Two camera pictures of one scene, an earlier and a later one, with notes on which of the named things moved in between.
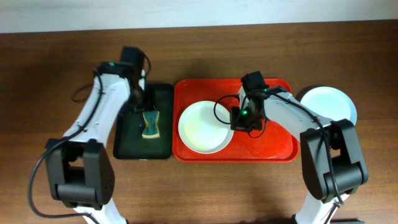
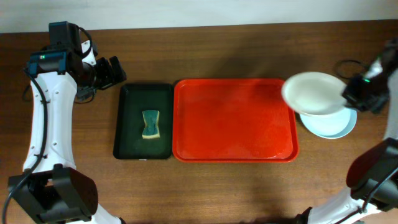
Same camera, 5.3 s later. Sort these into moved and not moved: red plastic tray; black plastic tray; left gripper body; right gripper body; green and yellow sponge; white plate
Moved: white plate; right gripper body; left gripper body
Not moved: black plastic tray; red plastic tray; green and yellow sponge
